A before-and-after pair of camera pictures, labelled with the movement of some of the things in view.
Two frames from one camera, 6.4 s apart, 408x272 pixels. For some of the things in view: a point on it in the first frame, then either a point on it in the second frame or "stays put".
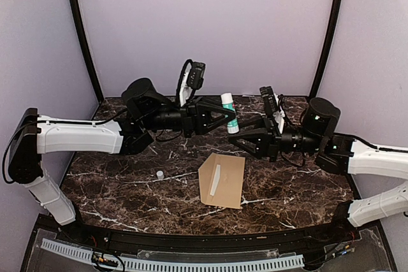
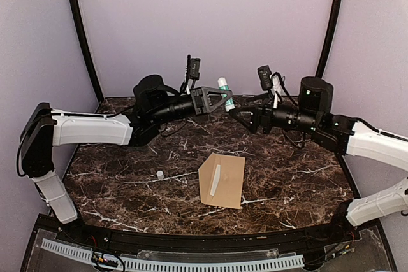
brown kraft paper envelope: x=220 y=180 stays put
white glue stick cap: x=160 y=174 stays put
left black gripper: x=196 y=118 -> x=201 y=97
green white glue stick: x=227 y=103 -> x=223 y=86
